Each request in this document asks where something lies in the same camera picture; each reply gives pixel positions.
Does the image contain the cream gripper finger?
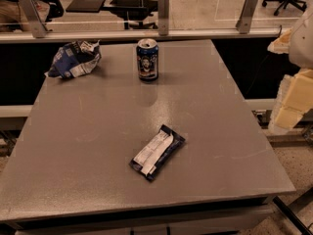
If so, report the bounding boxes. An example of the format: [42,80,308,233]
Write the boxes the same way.
[268,69,313,135]
[267,29,291,54]

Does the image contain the blue rxbar wrapper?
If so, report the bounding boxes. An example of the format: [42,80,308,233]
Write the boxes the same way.
[129,124,185,181]

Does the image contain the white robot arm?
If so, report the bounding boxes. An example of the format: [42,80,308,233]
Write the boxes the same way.
[267,7,313,135]

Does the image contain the blue pepsi can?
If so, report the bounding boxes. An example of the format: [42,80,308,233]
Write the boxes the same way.
[136,38,158,81]

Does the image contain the black rolling chair base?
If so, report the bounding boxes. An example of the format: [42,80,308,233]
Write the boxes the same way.
[261,0,307,16]

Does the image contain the black office chair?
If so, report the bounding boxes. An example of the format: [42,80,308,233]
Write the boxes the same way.
[102,0,157,29]

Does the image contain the crumpled blue chip bag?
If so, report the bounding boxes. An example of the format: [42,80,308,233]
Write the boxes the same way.
[45,41,102,79]

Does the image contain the dark background desk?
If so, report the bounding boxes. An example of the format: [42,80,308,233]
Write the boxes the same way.
[66,0,106,13]

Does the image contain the glass barrier panel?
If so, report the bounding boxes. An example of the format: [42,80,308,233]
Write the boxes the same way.
[0,0,313,34]

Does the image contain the right metal bracket post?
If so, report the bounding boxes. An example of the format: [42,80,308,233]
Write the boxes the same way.
[236,0,258,34]

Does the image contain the metal bracket post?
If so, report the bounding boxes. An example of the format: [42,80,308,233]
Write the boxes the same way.
[157,0,169,36]
[236,0,258,34]
[18,0,50,38]

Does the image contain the middle metal bracket post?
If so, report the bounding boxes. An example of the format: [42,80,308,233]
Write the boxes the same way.
[157,0,169,36]

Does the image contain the left metal bracket post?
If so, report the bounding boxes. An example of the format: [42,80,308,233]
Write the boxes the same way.
[18,0,50,38]

